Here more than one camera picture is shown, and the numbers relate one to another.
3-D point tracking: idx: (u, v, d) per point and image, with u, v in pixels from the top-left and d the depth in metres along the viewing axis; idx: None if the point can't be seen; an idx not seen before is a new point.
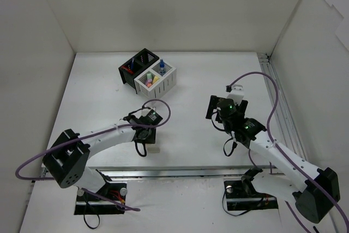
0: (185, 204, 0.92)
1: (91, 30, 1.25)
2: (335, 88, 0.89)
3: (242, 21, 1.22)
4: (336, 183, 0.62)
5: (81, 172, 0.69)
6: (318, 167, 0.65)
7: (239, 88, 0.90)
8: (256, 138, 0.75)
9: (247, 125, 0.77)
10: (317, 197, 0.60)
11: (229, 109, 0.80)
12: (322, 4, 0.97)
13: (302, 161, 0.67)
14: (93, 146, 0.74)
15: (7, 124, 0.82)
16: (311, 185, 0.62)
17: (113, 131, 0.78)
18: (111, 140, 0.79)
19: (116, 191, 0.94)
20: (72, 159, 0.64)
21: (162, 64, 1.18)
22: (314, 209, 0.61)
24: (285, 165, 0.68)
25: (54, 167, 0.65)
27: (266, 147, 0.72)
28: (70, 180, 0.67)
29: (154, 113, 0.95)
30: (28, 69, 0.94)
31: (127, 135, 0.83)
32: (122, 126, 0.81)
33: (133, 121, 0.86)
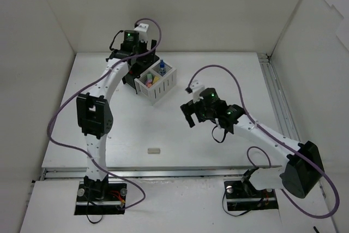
0: (186, 204, 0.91)
1: (91, 30, 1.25)
2: (335, 87, 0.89)
3: (242, 21, 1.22)
4: (317, 154, 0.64)
5: (112, 116, 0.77)
6: (299, 142, 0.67)
7: (196, 83, 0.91)
8: (238, 121, 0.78)
9: (230, 111, 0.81)
10: (299, 168, 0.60)
11: (212, 97, 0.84)
12: (323, 3, 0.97)
13: (284, 137, 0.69)
14: (106, 94, 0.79)
15: (7, 124, 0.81)
16: (293, 158, 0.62)
17: (110, 74, 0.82)
18: (114, 81, 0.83)
19: (116, 190, 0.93)
20: (98, 112, 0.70)
21: (162, 64, 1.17)
22: (298, 180, 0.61)
24: (267, 142, 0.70)
25: (92, 125, 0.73)
27: (248, 129, 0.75)
28: (108, 125, 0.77)
29: (129, 35, 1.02)
30: (28, 68, 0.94)
31: (125, 68, 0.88)
32: (115, 65, 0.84)
33: (119, 53, 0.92)
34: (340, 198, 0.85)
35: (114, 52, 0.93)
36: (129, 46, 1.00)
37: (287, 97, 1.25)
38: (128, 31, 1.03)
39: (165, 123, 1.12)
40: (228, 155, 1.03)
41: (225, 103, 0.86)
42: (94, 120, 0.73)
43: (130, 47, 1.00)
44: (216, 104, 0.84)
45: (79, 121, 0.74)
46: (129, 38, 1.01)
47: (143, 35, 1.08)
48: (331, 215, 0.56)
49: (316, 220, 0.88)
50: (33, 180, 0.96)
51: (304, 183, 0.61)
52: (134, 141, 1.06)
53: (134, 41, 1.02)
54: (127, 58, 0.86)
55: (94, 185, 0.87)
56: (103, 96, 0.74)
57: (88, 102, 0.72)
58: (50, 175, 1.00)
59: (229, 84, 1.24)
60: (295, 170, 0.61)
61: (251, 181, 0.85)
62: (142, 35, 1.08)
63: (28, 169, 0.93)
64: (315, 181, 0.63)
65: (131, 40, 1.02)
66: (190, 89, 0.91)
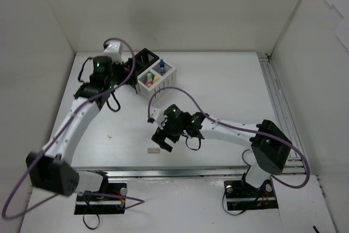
0: (185, 204, 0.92)
1: (91, 30, 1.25)
2: (335, 87, 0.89)
3: (242, 20, 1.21)
4: (276, 127, 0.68)
5: (76, 173, 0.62)
6: (257, 123, 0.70)
7: (154, 111, 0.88)
8: (202, 126, 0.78)
9: (193, 119, 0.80)
10: (263, 148, 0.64)
11: (174, 113, 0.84)
12: (323, 3, 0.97)
13: (244, 124, 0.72)
14: (66, 149, 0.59)
15: (7, 124, 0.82)
16: (256, 140, 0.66)
17: (73, 121, 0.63)
18: (80, 130, 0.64)
19: (116, 190, 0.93)
20: (55, 174, 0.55)
21: (162, 64, 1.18)
22: (268, 159, 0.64)
24: (232, 133, 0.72)
25: (50, 187, 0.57)
27: (212, 128, 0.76)
28: (71, 186, 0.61)
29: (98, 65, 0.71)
30: (28, 68, 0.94)
31: (94, 109, 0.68)
32: (79, 109, 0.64)
33: (86, 90, 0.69)
34: (340, 198, 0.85)
35: (82, 88, 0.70)
36: (98, 78, 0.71)
37: (287, 97, 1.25)
38: (97, 60, 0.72)
39: None
40: (228, 155, 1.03)
41: (187, 113, 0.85)
42: (50, 181, 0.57)
43: (100, 80, 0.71)
44: (180, 117, 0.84)
45: (34, 183, 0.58)
46: (99, 69, 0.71)
47: (116, 59, 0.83)
48: (310, 176, 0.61)
49: (316, 219, 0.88)
50: None
51: (273, 159, 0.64)
52: (134, 141, 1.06)
53: (106, 71, 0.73)
54: (95, 97, 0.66)
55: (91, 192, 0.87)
56: (61, 154, 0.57)
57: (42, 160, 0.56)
58: None
59: (229, 84, 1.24)
60: (261, 151, 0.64)
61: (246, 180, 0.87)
62: (114, 57, 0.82)
63: None
64: (286, 155, 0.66)
65: (103, 70, 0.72)
66: (152, 119, 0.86)
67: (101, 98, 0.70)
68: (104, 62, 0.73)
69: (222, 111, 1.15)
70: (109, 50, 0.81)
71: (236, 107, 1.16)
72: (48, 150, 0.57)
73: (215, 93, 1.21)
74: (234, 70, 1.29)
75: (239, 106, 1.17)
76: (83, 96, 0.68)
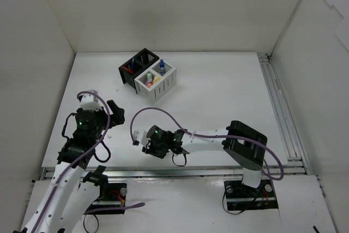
0: (186, 204, 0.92)
1: (91, 30, 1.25)
2: (335, 87, 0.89)
3: (242, 20, 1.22)
4: (245, 127, 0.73)
5: None
6: (226, 126, 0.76)
7: (138, 132, 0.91)
8: (182, 141, 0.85)
9: (175, 137, 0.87)
10: (236, 148, 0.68)
11: (156, 133, 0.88)
12: (323, 3, 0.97)
13: (216, 130, 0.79)
14: (49, 225, 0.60)
15: (7, 124, 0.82)
16: (227, 142, 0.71)
17: (56, 192, 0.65)
18: (63, 200, 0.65)
19: (116, 190, 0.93)
20: None
21: (162, 64, 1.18)
22: (243, 157, 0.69)
24: (206, 141, 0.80)
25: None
27: (191, 141, 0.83)
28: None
29: (80, 123, 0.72)
30: (28, 69, 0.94)
31: (79, 173, 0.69)
32: (61, 178, 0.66)
33: (70, 150, 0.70)
34: (340, 198, 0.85)
35: (65, 147, 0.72)
36: (83, 136, 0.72)
37: (287, 97, 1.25)
38: (79, 118, 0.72)
39: (165, 123, 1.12)
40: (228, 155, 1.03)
41: (169, 132, 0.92)
42: None
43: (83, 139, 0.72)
44: (163, 137, 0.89)
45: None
46: (82, 127, 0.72)
47: (94, 106, 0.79)
48: (282, 165, 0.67)
49: (316, 219, 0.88)
50: (33, 180, 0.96)
51: (248, 157, 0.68)
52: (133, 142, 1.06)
53: (89, 129, 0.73)
54: (75, 162, 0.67)
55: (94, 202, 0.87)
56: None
57: None
58: (50, 175, 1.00)
59: (229, 83, 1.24)
60: (236, 153, 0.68)
61: (246, 183, 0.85)
62: (92, 106, 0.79)
63: (28, 169, 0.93)
64: (260, 149, 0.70)
65: (86, 128, 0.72)
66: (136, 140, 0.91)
67: (85, 158, 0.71)
68: (87, 119, 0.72)
69: (222, 111, 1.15)
70: (83, 103, 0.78)
71: (236, 107, 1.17)
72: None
73: (215, 93, 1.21)
74: (234, 71, 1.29)
75: (239, 105, 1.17)
76: (66, 159, 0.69)
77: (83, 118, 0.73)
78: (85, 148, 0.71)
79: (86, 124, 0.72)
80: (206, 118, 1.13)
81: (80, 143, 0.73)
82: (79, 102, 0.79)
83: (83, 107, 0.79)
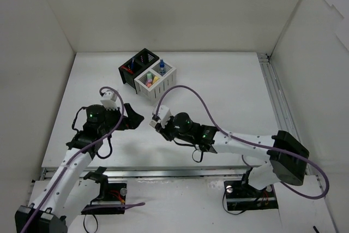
0: (186, 203, 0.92)
1: (91, 30, 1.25)
2: (335, 87, 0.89)
3: (242, 20, 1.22)
4: (293, 139, 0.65)
5: (64, 227, 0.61)
6: (271, 135, 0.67)
7: (161, 109, 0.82)
8: (215, 141, 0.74)
9: (204, 134, 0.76)
10: (282, 160, 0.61)
11: (188, 124, 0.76)
12: (323, 3, 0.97)
13: (258, 137, 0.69)
14: (56, 201, 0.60)
15: (7, 124, 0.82)
16: (273, 153, 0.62)
17: (65, 174, 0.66)
18: (71, 182, 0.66)
19: (116, 190, 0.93)
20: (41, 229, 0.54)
21: (162, 64, 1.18)
22: (288, 172, 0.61)
24: (244, 146, 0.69)
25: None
27: (226, 142, 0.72)
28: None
29: (91, 115, 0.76)
30: (28, 69, 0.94)
31: (86, 160, 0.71)
32: (72, 160, 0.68)
33: (80, 140, 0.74)
34: (340, 198, 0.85)
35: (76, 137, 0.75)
36: (92, 128, 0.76)
37: (287, 97, 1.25)
38: (90, 111, 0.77)
39: None
40: (228, 155, 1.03)
41: (200, 125, 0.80)
42: None
43: (93, 131, 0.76)
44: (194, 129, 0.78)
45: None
46: (91, 119, 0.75)
47: (110, 104, 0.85)
48: (329, 189, 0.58)
49: (316, 219, 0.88)
50: (33, 180, 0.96)
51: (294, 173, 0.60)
52: (133, 141, 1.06)
53: (99, 120, 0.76)
54: (86, 147, 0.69)
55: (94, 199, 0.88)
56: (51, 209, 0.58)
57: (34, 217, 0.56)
58: (50, 175, 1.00)
59: (229, 83, 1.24)
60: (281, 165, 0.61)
61: (250, 183, 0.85)
62: (109, 103, 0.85)
63: (28, 169, 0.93)
64: (305, 165, 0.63)
65: (96, 120, 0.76)
66: (158, 117, 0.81)
67: (94, 148, 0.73)
68: (97, 112, 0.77)
69: (222, 111, 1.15)
70: (103, 99, 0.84)
71: (236, 107, 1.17)
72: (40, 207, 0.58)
73: (215, 93, 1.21)
74: (234, 71, 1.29)
75: (239, 105, 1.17)
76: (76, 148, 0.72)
77: (94, 110, 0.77)
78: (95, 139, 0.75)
79: (96, 116, 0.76)
80: (206, 118, 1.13)
81: (90, 136, 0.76)
82: (100, 96, 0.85)
83: (102, 102, 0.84)
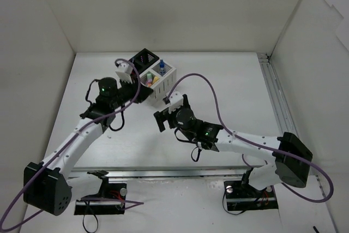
0: (186, 204, 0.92)
1: (91, 30, 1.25)
2: (335, 87, 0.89)
3: (241, 21, 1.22)
4: (299, 142, 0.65)
5: (70, 192, 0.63)
6: (277, 136, 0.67)
7: (175, 95, 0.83)
8: (217, 139, 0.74)
9: (207, 131, 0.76)
10: (287, 163, 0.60)
11: (191, 121, 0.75)
12: (323, 3, 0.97)
13: (263, 137, 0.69)
14: (64, 165, 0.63)
15: (7, 124, 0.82)
16: (279, 155, 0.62)
17: (77, 139, 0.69)
18: (80, 148, 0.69)
19: (116, 190, 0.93)
20: (49, 186, 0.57)
21: (162, 64, 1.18)
22: (292, 174, 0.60)
24: (248, 146, 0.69)
25: (41, 202, 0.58)
27: (229, 141, 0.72)
28: (62, 205, 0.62)
29: (104, 89, 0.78)
30: (28, 69, 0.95)
31: (97, 130, 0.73)
32: (84, 127, 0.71)
33: (94, 112, 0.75)
34: (340, 196, 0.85)
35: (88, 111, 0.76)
36: (104, 102, 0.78)
37: (286, 97, 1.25)
38: (103, 84, 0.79)
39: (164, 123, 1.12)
40: (229, 155, 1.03)
41: (202, 122, 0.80)
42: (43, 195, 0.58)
43: (105, 105, 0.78)
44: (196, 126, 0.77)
45: (25, 195, 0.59)
46: (105, 93, 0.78)
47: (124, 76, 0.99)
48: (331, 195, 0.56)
49: (316, 219, 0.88)
50: None
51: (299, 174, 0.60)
52: (133, 141, 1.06)
53: (111, 95, 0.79)
54: (100, 118, 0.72)
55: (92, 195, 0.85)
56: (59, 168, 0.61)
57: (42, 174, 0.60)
58: None
59: (229, 84, 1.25)
60: (286, 166, 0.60)
61: (251, 183, 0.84)
62: (124, 76, 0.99)
63: None
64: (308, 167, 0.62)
65: (109, 94, 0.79)
66: (169, 101, 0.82)
67: (106, 121, 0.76)
68: (110, 86, 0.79)
69: (222, 111, 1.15)
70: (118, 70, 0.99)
71: (235, 107, 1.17)
72: (49, 165, 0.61)
73: (215, 93, 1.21)
74: (234, 71, 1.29)
75: (239, 106, 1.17)
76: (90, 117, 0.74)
77: (106, 84, 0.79)
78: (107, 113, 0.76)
79: (109, 90, 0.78)
80: (206, 118, 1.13)
81: (102, 108, 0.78)
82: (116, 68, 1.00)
83: (116, 73, 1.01)
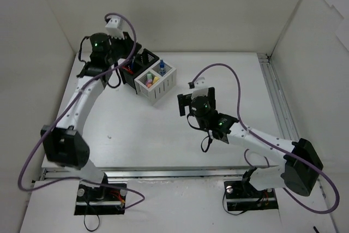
0: (186, 204, 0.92)
1: (91, 30, 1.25)
2: (335, 87, 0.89)
3: (241, 21, 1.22)
4: (312, 151, 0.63)
5: (88, 146, 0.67)
6: (292, 141, 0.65)
7: (202, 81, 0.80)
8: (230, 131, 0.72)
9: (221, 122, 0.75)
10: (296, 168, 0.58)
11: (205, 109, 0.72)
12: (323, 3, 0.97)
13: (277, 139, 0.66)
14: (77, 121, 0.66)
15: (7, 124, 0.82)
16: (290, 159, 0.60)
17: (82, 97, 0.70)
18: (87, 105, 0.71)
19: (115, 191, 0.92)
20: (69, 144, 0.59)
21: (162, 64, 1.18)
22: (299, 179, 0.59)
24: (261, 144, 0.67)
25: (64, 159, 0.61)
27: (242, 136, 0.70)
28: (84, 157, 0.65)
29: (96, 45, 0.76)
30: (28, 69, 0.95)
31: (99, 87, 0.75)
32: (86, 86, 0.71)
33: (90, 70, 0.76)
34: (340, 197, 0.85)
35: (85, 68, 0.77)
36: (100, 57, 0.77)
37: (287, 97, 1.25)
38: (94, 40, 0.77)
39: (165, 123, 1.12)
40: (229, 155, 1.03)
41: (217, 111, 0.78)
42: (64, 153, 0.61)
43: (100, 60, 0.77)
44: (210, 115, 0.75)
45: (47, 154, 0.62)
46: (97, 47, 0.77)
47: (116, 32, 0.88)
48: (332, 210, 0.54)
49: (316, 219, 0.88)
50: (33, 180, 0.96)
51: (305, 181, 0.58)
52: (134, 141, 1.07)
53: (104, 50, 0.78)
54: (100, 75, 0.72)
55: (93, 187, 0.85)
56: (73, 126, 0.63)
57: (56, 135, 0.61)
58: (50, 175, 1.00)
59: (229, 84, 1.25)
60: (295, 171, 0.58)
61: (251, 182, 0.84)
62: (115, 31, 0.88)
63: (28, 169, 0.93)
64: (316, 177, 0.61)
65: (102, 49, 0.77)
66: (193, 85, 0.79)
67: (104, 77, 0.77)
68: (102, 41, 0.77)
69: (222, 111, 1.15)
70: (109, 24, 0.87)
71: (235, 107, 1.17)
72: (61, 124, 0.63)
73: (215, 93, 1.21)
74: (235, 71, 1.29)
75: (239, 106, 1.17)
76: (88, 75, 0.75)
77: (98, 39, 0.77)
78: (104, 69, 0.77)
79: (101, 46, 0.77)
80: None
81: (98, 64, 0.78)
82: (106, 24, 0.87)
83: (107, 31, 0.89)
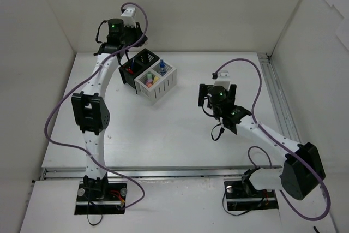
0: (186, 204, 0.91)
1: (91, 30, 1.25)
2: (335, 86, 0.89)
3: (242, 21, 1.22)
4: (318, 157, 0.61)
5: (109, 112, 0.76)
6: (298, 142, 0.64)
7: (225, 75, 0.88)
8: (240, 121, 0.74)
9: (234, 112, 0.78)
10: (295, 169, 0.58)
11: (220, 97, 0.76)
12: (323, 3, 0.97)
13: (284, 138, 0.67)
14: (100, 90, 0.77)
15: (7, 124, 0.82)
16: (291, 158, 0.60)
17: (102, 70, 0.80)
18: (107, 77, 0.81)
19: (116, 190, 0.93)
20: (95, 108, 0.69)
21: (162, 64, 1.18)
22: (295, 180, 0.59)
24: (266, 141, 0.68)
25: (90, 121, 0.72)
27: (251, 128, 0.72)
28: (106, 121, 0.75)
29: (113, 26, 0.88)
30: (29, 69, 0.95)
31: (115, 63, 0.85)
32: (106, 61, 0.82)
33: (107, 48, 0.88)
34: (340, 197, 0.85)
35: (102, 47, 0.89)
36: (115, 38, 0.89)
37: (287, 97, 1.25)
38: (111, 23, 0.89)
39: (165, 123, 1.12)
40: (229, 155, 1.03)
41: (233, 101, 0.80)
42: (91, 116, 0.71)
43: (116, 40, 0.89)
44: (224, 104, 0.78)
45: (76, 119, 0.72)
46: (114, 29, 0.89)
47: (130, 21, 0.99)
48: (322, 216, 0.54)
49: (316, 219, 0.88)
50: (33, 180, 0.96)
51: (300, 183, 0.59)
52: (134, 140, 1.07)
53: (119, 32, 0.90)
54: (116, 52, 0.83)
55: (94, 185, 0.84)
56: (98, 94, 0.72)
57: (83, 101, 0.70)
58: (50, 175, 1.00)
59: None
60: (292, 171, 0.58)
61: (251, 180, 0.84)
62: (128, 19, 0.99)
63: (28, 169, 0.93)
64: (314, 184, 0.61)
65: (117, 31, 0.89)
66: (217, 76, 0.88)
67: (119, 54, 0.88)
68: (118, 24, 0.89)
69: None
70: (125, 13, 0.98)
71: None
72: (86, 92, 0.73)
73: None
74: (234, 71, 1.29)
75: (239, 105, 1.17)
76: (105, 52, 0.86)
77: (114, 22, 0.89)
78: (119, 47, 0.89)
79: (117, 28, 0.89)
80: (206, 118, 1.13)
81: (114, 43, 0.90)
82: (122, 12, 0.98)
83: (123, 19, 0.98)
